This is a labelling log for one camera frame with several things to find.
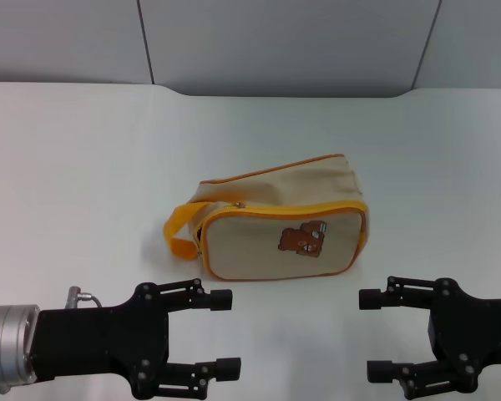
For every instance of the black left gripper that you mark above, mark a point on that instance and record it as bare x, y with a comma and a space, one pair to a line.
100, 342

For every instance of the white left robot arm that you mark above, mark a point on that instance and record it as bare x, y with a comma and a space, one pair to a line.
8, 346

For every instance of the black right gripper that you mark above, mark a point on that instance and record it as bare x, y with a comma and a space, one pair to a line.
476, 334

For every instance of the beige orange zipper food bag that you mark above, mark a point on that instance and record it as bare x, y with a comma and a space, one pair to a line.
254, 246

